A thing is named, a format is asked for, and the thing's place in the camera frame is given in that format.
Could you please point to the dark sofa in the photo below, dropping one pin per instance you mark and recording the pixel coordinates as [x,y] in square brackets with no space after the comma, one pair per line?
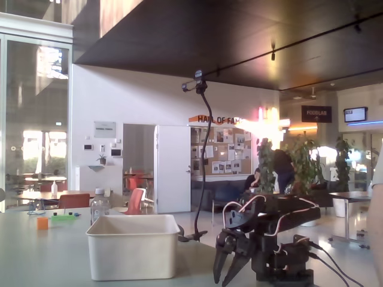
[221,194]

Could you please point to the black follower gripper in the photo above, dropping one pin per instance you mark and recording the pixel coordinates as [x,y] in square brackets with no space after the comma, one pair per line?
[233,243]

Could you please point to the small white wall panel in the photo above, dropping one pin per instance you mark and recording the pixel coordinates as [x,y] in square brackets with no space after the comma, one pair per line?
[88,147]

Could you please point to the small potted wall plant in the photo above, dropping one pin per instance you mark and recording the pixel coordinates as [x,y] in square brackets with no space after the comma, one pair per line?
[102,160]

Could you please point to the cork notice board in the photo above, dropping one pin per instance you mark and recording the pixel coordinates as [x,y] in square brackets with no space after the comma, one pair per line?
[221,143]

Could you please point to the seated person in black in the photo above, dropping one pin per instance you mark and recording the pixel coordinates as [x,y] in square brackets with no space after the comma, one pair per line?
[252,180]

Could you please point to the white plastic bin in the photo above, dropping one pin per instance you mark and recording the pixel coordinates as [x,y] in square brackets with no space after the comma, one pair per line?
[131,257]

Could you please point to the orange hall of fame sign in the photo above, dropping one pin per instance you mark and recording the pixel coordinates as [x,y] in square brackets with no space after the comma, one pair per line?
[218,120]

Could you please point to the round wooden table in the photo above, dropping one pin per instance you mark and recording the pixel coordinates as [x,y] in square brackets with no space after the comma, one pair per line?
[45,178]

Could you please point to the wall mounted monitor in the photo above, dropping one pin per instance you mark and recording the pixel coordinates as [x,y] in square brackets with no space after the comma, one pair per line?
[355,114]

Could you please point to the person's right forearm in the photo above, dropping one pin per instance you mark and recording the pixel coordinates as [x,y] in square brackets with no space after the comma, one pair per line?
[377,239]

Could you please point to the dark wall display panel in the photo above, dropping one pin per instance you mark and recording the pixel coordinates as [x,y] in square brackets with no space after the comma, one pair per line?
[116,152]

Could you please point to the bushy green plant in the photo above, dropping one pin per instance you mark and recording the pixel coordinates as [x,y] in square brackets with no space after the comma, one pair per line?
[305,167]

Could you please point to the red chair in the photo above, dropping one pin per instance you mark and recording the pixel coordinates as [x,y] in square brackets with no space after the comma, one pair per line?
[136,179]

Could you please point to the black webcam on gooseneck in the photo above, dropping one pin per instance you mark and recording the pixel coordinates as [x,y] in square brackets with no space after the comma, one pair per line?
[200,84]

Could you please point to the black gooseneck clamp mount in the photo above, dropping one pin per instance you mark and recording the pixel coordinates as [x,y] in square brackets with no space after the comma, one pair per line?
[196,236]

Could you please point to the clear plastic water bottle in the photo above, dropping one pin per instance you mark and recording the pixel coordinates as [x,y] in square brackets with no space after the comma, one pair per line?
[100,206]

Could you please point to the orange chair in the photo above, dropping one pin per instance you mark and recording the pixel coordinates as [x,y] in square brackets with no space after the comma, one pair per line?
[136,200]
[74,201]

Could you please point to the white cabinet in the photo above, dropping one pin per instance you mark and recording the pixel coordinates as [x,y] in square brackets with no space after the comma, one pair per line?
[98,179]

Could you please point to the orange cube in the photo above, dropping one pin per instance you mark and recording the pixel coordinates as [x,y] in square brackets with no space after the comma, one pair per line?
[42,223]

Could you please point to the green flat block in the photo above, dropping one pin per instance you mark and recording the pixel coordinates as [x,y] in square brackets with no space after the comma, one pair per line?
[63,218]

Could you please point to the white door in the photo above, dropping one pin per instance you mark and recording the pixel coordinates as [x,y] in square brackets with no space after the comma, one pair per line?
[173,167]

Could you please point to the standing person in dark clothes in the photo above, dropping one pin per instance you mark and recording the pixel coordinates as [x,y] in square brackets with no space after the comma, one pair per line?
[283,170]

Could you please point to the tall climbing green plant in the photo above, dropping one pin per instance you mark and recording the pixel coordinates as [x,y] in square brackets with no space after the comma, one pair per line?
[266,167]

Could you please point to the grey wall sign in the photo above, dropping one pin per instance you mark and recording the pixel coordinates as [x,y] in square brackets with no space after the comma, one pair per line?
[105,129]

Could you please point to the wooden cafeteria table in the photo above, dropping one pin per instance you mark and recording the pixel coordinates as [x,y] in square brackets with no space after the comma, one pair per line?
[45,195]

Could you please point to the black follower robot arm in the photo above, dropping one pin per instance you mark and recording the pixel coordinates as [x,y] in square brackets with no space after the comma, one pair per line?
[299,215]

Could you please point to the slim green plant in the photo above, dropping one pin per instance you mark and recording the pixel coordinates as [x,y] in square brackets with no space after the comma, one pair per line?
[342,167]

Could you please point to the black foodlab sign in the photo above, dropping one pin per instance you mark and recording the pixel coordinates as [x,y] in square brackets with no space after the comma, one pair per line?
[316,113]

